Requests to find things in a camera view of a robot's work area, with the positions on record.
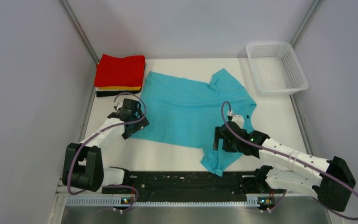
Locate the teal t-shirt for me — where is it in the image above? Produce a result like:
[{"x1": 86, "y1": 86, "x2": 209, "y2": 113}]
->
[{"x1": 133, "y1": 69, "x2": 256, "y2": 176}]

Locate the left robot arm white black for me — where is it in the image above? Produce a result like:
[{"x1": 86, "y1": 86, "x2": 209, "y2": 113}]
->
[{"x1": 62, "y1": 98, "x2": 149, "y2": 193}]

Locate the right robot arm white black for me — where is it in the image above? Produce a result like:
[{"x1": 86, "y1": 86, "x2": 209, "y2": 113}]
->
[{"x1": 213, "y1": 121, "x2": 356, "y2": 212}]

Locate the red folded t-shirt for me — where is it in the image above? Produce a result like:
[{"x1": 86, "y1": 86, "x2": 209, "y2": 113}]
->
[{"x1": 94, "y1": 54, "x2": 146, "y2": 89}]

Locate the white plastic basket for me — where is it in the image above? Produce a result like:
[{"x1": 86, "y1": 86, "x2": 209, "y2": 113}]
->
[{"x1": 246, "y1": 42, "x2": 309, "y2": 97}]

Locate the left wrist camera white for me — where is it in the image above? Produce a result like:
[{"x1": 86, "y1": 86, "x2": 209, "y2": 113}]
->
[{"x1": 113, "y1": 101, "x2": 123, "y2": 111}]

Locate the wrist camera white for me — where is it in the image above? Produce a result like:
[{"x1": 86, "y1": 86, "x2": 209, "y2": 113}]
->
[
  {"x1": 227, "y1": 114, "x2": 245, "y2": 128},
  {"x1": 113, "y1": 101, "x2": 123, "y2": 111}
]

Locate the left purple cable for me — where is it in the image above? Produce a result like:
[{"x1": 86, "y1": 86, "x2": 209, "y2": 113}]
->
[{"x1": 66, "y1": 92, "x2": 147, "y2": 214}]

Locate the purple cable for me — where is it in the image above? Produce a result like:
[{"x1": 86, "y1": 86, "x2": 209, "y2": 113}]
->
[
  {"x1": 66, "y1": 92, "x2": 147, "y2": 214},
  {"x1": 221, "y1": 101, "x2": 358, "y2": 221}
]

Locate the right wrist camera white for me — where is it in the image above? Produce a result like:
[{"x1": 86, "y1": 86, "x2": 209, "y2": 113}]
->
[{"x1": 227, "y1": 114, "x2": 245, "y2": 128}]

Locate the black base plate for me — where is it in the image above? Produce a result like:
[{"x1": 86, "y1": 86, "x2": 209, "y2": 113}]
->
[{"x1": 102, "y1": 170, "x2": 286, "y2": 204}]

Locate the white cable duct strip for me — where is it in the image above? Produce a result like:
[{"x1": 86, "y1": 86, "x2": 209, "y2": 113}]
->
[{"x1": 66, "y1": 194, "x2": 260, "y2": 208}]

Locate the aluminium rail frame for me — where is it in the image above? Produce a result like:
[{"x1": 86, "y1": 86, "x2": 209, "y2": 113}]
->
[{"x1": 48, "y1": 186, "x2": 345, "y2": 224}]

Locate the left corner metal post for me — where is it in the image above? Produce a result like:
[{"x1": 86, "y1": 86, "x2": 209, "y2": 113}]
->
[{"x1": 58, "y1": 0, "x2": 99, "y2": 64}]

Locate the corner metal post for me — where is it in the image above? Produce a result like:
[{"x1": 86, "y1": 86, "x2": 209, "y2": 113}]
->
[
  {"x1": 290, "y1": 0, "x2": 324, "y2": 48},
  {"x1": 58, "y1": 0, "x2": 99, "y2": 64}
]

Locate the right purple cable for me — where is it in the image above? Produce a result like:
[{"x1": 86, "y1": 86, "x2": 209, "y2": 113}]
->
[{"x1": 221, "y1": 101, "x2": 358, "y2": 221}]

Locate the right corner metal post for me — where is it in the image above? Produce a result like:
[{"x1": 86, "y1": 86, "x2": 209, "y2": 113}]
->
[{"x1": 290, "y1": 0, "x2": 324, "y2": 48}]

